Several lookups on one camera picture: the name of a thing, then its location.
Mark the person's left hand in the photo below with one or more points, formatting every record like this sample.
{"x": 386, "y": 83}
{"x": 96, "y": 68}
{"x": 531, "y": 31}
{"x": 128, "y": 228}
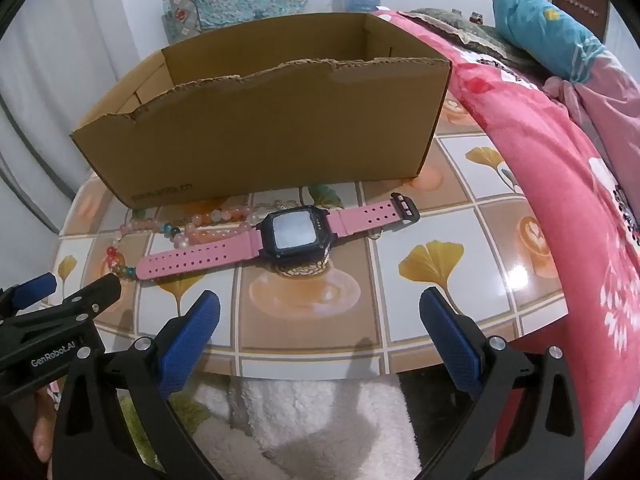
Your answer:
{"x": 39, "y": 425}

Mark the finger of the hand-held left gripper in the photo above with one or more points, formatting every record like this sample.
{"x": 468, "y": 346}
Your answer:
{"x": 32, "y": 292}
{"x": 92, "y": 297}

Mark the grey-green lace pillow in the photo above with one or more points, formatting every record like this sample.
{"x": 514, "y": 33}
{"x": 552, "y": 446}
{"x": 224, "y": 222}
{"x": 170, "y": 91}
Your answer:
{"x": 465, "y": 30}

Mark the white curtain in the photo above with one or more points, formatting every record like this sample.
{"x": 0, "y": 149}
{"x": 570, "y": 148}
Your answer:
{"x": 50, "y": 110}

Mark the teal pillow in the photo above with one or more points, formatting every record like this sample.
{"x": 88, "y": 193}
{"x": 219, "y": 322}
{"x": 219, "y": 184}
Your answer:
{"x": 545, "y": 30}

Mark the pink floral quilt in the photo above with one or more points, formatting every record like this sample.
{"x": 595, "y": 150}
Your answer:
{"x": 550, "y": 210}

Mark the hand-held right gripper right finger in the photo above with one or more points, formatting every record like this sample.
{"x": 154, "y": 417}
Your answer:
{"x": 450, "y": 345}

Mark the light pink blanket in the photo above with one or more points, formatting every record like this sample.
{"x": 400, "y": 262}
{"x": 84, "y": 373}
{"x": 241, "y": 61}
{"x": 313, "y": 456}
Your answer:
{"x": 610, "y": 100}

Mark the leaf pattern tablecloth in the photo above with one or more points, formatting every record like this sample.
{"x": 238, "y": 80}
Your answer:
{"x": 450, "y": 240}

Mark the person's fluffy patterned clothing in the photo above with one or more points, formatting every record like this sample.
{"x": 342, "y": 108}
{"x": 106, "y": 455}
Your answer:
{"x": 310, "y": 425}

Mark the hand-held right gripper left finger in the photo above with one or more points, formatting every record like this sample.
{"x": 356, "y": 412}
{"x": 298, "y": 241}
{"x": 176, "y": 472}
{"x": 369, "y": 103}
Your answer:
{"x": 196, "y": 345}

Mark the brown cardboard box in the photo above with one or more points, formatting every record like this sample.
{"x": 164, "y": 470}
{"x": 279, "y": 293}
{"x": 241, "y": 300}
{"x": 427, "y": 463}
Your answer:
{"x": 280, "y": 130}

